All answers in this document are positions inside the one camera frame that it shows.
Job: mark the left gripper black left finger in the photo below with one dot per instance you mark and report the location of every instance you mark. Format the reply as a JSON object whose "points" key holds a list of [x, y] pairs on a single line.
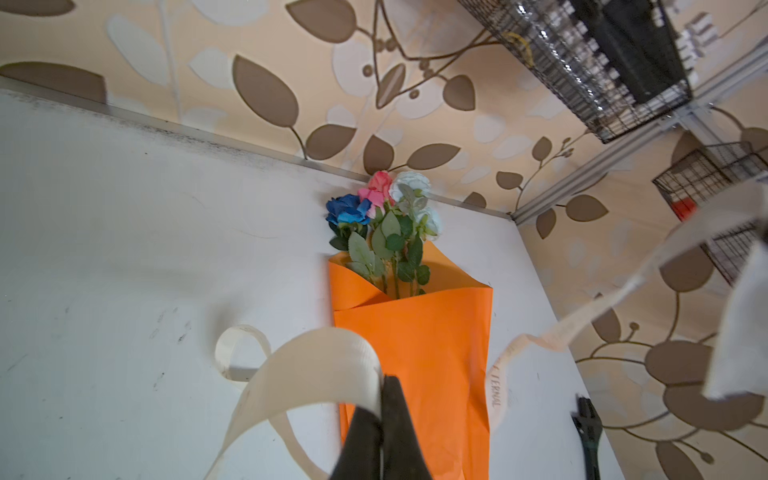
{"points": [[360, 457]]}

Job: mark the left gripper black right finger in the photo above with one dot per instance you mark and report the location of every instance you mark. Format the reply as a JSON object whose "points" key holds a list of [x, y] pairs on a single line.
{"points": [[401, 454]]}

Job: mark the orange wrapping paper sheet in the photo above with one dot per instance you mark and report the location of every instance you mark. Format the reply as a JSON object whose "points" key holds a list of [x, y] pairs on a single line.
{"points": [[436, 344]]}

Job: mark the pale blue fake flower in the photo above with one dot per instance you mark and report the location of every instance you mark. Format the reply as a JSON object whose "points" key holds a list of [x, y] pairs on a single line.
{"points": [[418, 223]]}

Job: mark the dark pink fake rose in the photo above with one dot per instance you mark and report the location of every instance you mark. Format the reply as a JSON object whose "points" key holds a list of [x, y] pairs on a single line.
{"points": [[376, 200]]}

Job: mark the white ribbon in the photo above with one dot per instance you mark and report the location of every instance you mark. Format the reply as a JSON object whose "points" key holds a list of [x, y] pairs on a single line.
{"points": [[338, 366]]}

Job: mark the black adjustable wrench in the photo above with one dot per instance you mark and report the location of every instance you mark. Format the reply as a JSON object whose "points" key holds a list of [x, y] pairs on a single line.
{"points": [[589, 428]]}

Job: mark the clear bottle red cap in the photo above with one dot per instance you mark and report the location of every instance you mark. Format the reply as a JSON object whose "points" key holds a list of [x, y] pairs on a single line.
{"points": [[684, 208]]}

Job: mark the right black wire basket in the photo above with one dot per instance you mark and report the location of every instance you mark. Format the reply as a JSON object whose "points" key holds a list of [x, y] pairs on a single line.
{"points": [[711, 176]]}

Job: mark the black wire basket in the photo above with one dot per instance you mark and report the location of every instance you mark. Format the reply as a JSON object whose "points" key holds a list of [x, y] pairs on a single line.
{"points": [[553, 44], [711, 176]]}

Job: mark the back black wire basket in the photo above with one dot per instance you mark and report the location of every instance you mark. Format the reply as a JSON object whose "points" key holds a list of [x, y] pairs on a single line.
{"points": [[553, 44]]}

